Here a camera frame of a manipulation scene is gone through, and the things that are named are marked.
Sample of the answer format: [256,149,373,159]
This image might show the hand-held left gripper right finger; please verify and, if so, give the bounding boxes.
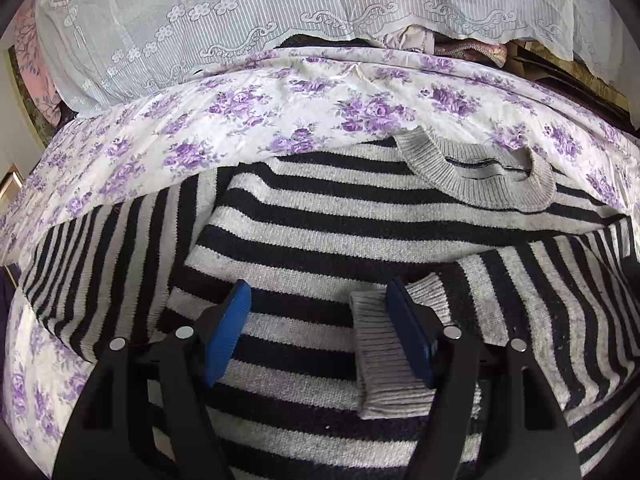
[385,277,583,480]

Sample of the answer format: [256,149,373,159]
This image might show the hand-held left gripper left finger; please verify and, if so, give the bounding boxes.
[52,280,252,480]

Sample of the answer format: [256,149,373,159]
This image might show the black grey striped sweater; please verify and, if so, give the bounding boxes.
[20,127,640,480]

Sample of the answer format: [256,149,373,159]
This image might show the purple floral bedsheet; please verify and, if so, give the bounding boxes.
[0,46,640,461]

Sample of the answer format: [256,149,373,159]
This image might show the small wooden box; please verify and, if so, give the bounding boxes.
[0,170,22,200]

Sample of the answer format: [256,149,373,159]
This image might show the pale lilac garment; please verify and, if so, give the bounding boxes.
[384,24,437,54]

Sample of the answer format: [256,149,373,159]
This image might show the dark cloth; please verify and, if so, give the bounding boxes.
[279,33,383,51]

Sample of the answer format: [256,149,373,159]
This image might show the white lace cloth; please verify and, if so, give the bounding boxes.
[34,0,616,118]

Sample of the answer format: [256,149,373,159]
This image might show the pink printed cloth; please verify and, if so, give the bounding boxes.
[14,7,61,126]

